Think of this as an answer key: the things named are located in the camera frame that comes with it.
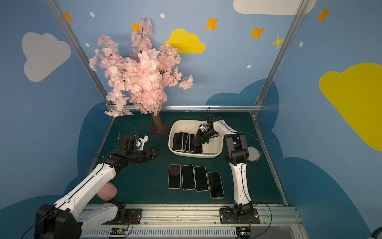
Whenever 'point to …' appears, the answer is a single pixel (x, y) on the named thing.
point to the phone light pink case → (201, 179)
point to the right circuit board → (243, 232)
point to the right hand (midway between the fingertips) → (195, 140)
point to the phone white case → (188, 177)
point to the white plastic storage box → (212, 149)
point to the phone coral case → (191, 146)
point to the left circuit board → (118, 230)
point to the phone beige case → (215, 185)
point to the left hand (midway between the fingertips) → (159, 151)
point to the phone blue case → (198, 149)
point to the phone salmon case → (185, 136)
